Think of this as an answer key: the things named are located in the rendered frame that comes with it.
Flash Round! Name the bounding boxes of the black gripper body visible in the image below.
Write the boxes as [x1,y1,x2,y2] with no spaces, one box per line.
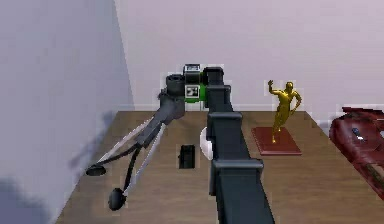
[137,73,186,148]

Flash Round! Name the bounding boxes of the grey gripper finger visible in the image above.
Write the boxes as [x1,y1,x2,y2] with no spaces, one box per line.
[107,123,167,212]
[85,116,157,177]

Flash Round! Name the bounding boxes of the black telephone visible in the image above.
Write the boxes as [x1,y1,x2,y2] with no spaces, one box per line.
[178,143,197,170]

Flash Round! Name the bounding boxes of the green block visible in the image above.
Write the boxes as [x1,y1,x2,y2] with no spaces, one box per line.
[184,83,208,103]

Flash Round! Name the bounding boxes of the white round object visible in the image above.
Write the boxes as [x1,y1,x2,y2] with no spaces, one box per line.
[199,127,214,160]

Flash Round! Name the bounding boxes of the gold figure statue red base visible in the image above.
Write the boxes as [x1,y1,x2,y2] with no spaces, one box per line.
[251,79,303,157]

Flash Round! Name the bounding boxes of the small blue white object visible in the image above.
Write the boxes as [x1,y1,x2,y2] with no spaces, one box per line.
[351,127,366,142]

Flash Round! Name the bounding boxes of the dark red bag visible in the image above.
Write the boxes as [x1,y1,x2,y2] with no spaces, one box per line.
[328,106,384,201]

